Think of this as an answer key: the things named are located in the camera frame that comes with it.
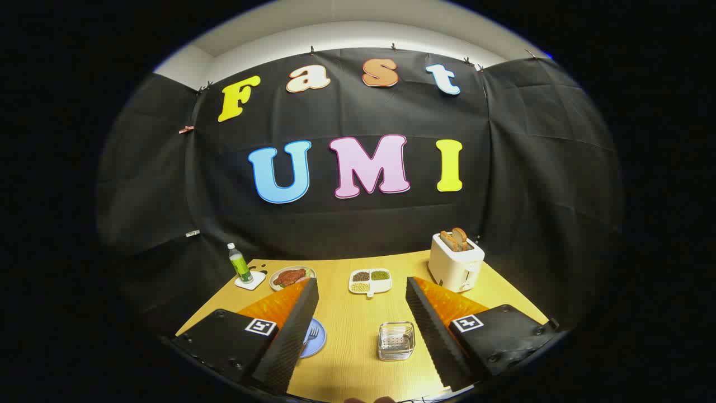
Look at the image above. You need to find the perforated metal basket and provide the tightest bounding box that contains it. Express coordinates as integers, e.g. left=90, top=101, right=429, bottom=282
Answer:
left=377, top=321, right=416, bottom=362

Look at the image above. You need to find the white divided dish with beans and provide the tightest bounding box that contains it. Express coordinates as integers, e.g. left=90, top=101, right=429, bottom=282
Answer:
left=348, top=268, right=393, bottom=299

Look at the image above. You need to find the blue plate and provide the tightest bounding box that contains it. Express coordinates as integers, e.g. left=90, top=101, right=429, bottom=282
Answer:
left=299, top=317, right=327, bottom=359

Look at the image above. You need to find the white square coaster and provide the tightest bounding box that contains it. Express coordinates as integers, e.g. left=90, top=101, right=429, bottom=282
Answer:
left=234, top=271, right=267, bottom=291

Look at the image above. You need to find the plate of meat and vegetables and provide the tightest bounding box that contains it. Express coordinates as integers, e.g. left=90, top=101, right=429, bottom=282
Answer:
left=269, top=266, right=317, bottom=292

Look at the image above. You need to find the green drink bottle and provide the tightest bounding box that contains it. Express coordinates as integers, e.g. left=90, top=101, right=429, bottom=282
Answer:
left=227, top=242, right=254, bottom=284

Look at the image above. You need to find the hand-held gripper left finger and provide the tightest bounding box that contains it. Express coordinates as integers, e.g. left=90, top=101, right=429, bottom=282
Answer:
left=171, top=277, right=320, bottom=395

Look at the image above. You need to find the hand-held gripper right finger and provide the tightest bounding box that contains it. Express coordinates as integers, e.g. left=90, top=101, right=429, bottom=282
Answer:
left=405, top=276, right=560, bottom=392

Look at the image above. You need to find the white toaster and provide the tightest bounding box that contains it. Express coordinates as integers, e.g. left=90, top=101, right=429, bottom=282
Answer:
left=428, top=232, right=486, bottom=293

